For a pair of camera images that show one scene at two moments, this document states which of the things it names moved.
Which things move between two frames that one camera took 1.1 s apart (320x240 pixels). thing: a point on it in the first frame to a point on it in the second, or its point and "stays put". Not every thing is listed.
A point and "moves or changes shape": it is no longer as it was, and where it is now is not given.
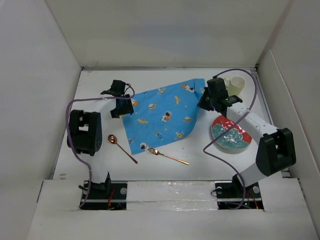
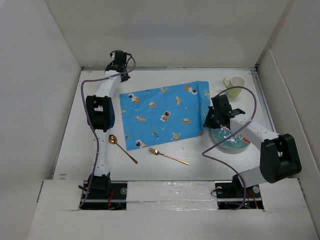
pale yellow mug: x=235 y=85 stays put
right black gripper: x=202 y=103 to x=208 y=123
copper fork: x=156 y=152 stays put
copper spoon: x=113 y=139 stays put
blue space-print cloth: x=163 y=117 moves or changes shape
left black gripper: x=127 y=109 to x=126 y=77
